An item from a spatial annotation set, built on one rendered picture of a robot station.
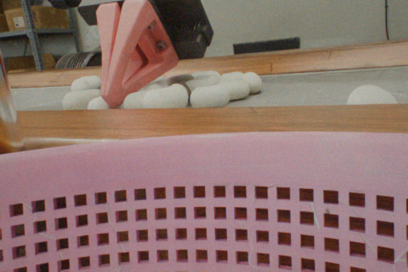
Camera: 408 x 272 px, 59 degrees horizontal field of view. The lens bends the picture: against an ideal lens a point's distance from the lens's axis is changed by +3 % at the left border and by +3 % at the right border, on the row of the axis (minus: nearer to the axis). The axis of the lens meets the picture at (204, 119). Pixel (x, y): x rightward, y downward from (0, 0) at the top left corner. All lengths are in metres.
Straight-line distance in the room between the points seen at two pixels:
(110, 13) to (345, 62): 0.27
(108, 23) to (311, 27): 2.11
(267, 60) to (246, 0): 1.99
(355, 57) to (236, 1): 2.06
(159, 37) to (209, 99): 0.07
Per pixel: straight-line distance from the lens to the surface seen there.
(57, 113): 0.18
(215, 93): 0.26
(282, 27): 2.39
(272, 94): 0.31
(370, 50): 0.46
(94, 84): 0.53
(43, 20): 2.96
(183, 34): 0.31
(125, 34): 0.28
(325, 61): 0.45
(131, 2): 0.29
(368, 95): 0.19
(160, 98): 0.25
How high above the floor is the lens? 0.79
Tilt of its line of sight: 13 degrees down
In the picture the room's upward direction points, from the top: 6 degrees counter-clockwise
